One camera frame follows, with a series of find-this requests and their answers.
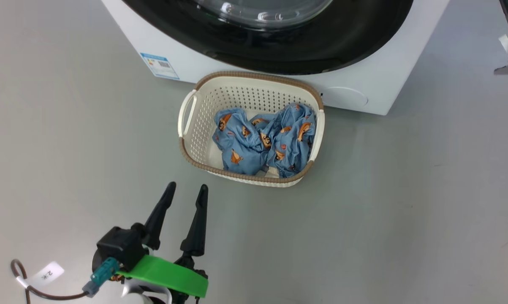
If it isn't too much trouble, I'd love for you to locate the brown cable with teal plug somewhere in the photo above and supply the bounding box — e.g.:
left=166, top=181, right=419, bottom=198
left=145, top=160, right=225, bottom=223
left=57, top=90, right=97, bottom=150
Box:
left=11, top=258, right=120, bottom=304

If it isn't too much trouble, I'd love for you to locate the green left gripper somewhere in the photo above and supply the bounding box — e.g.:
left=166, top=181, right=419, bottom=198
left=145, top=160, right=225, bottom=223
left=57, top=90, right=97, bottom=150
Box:
left=117, top=182, right=209, bottom=298

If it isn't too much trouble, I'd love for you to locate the cream perforated laundry basket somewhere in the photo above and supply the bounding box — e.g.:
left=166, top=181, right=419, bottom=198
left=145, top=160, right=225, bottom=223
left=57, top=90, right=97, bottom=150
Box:
left=177, top=71, right=325, bottom=187

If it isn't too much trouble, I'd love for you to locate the blue orange-print garment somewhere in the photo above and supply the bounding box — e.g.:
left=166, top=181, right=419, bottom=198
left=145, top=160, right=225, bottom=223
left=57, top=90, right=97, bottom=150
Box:
left=212, top=108, right=271, bottom=176
left=250, top=103, right=318, bottom=178

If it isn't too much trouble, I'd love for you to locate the blue white energy label sticker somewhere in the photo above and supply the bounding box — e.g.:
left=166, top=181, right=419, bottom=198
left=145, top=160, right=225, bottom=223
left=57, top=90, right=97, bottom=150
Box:
left=140, top=53, right=180, bottom=80

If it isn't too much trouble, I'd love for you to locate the black round glass washer door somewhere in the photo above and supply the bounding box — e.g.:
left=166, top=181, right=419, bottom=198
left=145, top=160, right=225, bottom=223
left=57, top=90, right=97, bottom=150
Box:
left=122, top=0, right=414, bottom=76

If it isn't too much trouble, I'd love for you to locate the white paper cable tag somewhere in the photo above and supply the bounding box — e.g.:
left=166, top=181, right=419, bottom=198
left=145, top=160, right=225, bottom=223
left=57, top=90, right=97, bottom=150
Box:
left=26, top=261, right=64, bottom=288

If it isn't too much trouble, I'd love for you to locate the white front-load washing machine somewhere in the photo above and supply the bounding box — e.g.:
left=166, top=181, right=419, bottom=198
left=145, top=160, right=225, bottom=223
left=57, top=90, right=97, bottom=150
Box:
left=101, top=0, right=451, bottom=116

